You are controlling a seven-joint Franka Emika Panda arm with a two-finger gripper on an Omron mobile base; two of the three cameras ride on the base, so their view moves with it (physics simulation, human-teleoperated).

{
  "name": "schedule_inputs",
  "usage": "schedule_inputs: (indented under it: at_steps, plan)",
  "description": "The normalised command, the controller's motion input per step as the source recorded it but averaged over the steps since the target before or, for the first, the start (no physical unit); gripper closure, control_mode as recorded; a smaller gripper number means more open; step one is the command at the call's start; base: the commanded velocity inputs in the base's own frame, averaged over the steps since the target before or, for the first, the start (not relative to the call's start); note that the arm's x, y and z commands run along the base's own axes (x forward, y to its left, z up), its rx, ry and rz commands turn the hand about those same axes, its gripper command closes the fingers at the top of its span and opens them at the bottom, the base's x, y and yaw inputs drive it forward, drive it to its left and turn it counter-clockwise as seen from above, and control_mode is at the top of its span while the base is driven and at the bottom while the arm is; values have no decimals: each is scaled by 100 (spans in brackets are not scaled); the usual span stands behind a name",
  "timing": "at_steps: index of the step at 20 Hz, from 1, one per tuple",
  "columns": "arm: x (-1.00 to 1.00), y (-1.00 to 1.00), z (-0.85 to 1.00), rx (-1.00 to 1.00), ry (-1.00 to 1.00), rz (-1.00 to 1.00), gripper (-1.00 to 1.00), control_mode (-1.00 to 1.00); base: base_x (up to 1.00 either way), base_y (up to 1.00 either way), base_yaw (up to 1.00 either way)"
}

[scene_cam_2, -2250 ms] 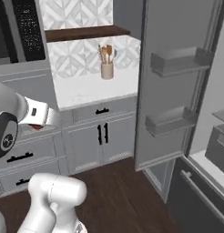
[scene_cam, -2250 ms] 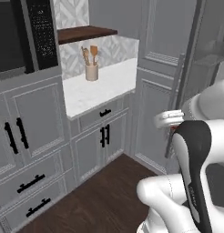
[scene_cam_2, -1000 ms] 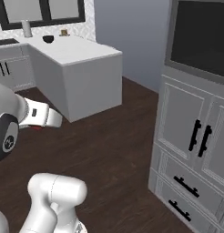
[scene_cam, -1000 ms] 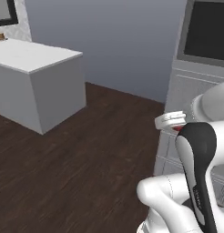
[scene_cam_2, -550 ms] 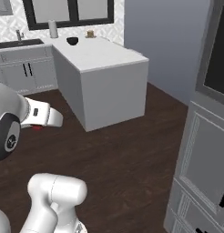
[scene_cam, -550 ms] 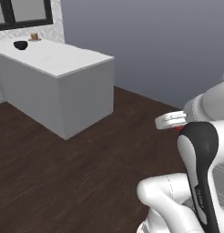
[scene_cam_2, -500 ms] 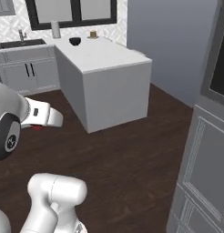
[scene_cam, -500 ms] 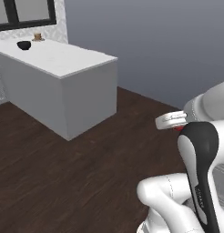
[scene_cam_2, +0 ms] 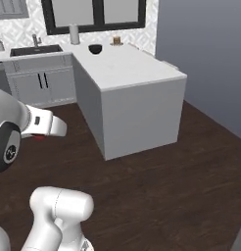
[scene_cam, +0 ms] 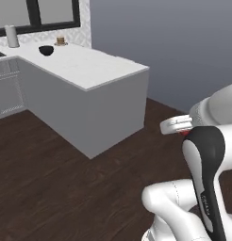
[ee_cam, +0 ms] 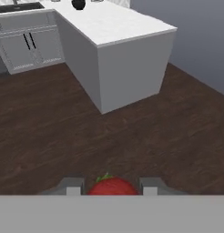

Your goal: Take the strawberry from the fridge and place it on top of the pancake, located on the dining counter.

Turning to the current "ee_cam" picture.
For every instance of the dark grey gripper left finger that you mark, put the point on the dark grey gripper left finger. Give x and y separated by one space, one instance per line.
73 185

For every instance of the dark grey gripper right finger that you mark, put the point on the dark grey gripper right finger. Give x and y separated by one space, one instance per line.
150 184

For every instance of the white kitchen counter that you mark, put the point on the white kitchen counter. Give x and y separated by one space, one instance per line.
117 45

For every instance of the black round pot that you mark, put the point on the black round pot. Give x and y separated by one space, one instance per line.
78 4

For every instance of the black sink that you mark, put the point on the black sink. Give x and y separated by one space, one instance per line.
18 6

